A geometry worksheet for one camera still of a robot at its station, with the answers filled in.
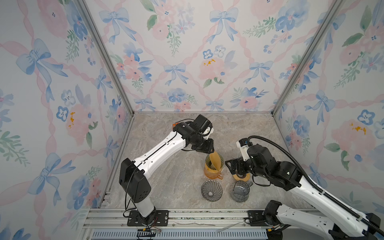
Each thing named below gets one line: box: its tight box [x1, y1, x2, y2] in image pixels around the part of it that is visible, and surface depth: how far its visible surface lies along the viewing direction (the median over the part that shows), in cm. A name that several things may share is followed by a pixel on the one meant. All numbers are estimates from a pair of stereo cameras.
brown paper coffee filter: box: [209, 151, 222, 172], surface depth 77 cm
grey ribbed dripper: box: [201, 179, 223, 202], surface depth 80 cm
